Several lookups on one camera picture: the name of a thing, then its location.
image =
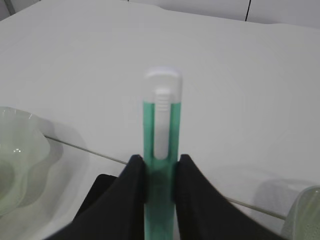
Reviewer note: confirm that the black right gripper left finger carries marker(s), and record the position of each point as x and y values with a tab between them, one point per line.
118	214

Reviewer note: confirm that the mint green pen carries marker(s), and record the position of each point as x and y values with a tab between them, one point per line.
162	89

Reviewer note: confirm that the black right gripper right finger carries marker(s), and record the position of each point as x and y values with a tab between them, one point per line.
203	213

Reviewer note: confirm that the green plastic woven basket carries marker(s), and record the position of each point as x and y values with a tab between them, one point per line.
303	219

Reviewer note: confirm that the frosted green wavy plate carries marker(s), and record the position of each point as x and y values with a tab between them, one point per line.
22	145

